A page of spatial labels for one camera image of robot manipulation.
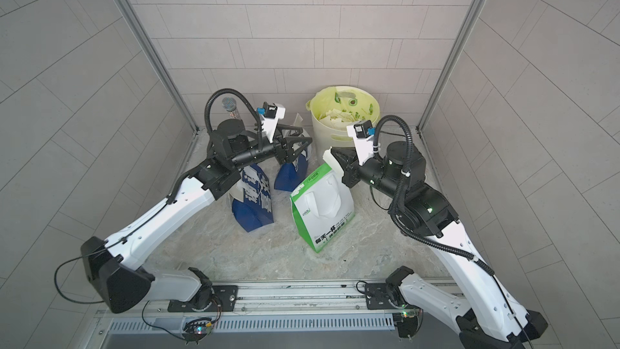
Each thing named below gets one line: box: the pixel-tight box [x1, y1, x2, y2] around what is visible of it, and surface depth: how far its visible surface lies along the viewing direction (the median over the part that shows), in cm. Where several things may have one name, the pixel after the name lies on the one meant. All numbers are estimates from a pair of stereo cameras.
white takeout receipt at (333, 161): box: [322, 146, 344, 177], surface depth 59 cm
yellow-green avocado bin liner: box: [305, 85, 381, 122], surface depth 96 cm
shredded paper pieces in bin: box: [319, 108, 361, 130], surface depth 101 cm
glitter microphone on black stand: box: [222, 96, 243, 120], surface depth 84 cm
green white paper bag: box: [289, 163, 356, 253], surface depth 74 cm
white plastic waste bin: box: [305, 85, 382, 164], surface depth 96 cm
